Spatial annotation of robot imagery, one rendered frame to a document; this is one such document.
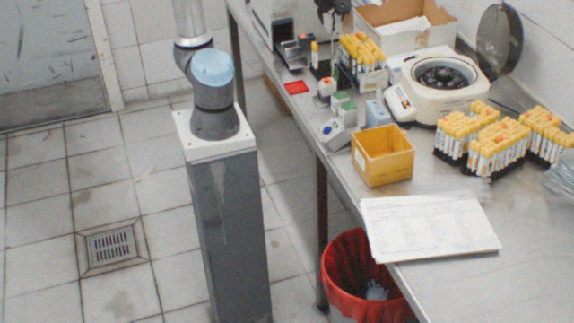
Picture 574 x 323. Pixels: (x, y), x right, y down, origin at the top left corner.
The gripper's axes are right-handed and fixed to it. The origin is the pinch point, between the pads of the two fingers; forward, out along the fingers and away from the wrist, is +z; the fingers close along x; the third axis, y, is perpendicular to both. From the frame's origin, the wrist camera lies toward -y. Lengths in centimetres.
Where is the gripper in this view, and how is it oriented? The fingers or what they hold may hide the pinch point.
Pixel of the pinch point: (332, 33)
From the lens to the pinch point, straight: 216.8
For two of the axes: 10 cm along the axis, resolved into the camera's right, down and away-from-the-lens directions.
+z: 0.5, 7.9, 6.1
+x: -9.5, 2.3, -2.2
